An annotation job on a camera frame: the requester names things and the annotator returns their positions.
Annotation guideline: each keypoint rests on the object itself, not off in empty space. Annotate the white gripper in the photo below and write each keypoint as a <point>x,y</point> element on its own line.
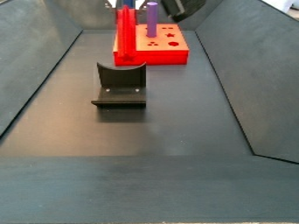
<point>181,9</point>

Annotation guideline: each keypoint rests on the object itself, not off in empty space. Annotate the red star-shaped peg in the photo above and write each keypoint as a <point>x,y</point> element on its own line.
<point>126,33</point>

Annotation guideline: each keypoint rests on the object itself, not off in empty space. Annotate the black curved fixture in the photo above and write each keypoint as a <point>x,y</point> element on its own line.
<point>122,86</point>

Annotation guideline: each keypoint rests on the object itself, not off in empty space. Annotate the purple cylinder peg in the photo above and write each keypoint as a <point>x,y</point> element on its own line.
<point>152,19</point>

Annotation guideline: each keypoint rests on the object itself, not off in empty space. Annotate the blue square peg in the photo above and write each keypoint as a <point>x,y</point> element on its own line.
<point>130,3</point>

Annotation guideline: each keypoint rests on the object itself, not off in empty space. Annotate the red shape-sorter block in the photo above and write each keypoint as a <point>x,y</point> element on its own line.
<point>168,49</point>

